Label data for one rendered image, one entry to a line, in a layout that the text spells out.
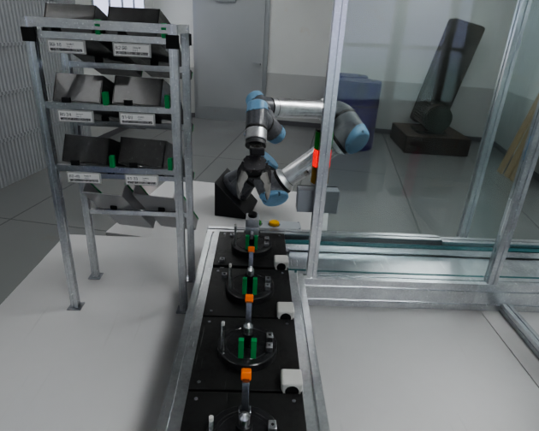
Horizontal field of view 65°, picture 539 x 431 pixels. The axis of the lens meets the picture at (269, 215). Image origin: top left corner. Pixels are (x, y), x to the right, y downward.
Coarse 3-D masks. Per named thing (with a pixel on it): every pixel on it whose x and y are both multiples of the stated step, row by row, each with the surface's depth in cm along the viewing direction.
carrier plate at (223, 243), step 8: (224, 232) 155; (232, 232) 155; (240, 232) 156; (224, 240) 149; (272, 240) 151; (280, 240) 151; (216, 248) 143; (224, 248) 144; (272, 248) 146; (280, 248) 146; (216, 256) 139; (224, 256) 139; (232, 256) 139; (264, 256) 140; (272, 256) 141; (216, 264) 134; (224, 264) 134; (232, 264) 134; (240, 264) 135; (256, 264) 135; (264, 264) 135; (272, 264) 136
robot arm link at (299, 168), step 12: (300, 156) 180; (312, 156) 177; (288, 168) 181; (300, 168) 179; (276, 180) 180; (288, 180) 181; (264, 192) 181; (276, 192) 180; (288, 192) 185; (276, 204) 188
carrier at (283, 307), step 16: (240, 272) 130; (256, 272) 131; (272, 272) 131; (288, 272) 132; (208, 288) 122; (224, 288) 122; (240, 288) 119; (256, 288) 116; (272, 288) 120; (288, 288) 124; (208, 304) 115; (224, 304) 115; (240, 304) 115; (256, 304) 116; (272, 304) 116; (288, 304) 113
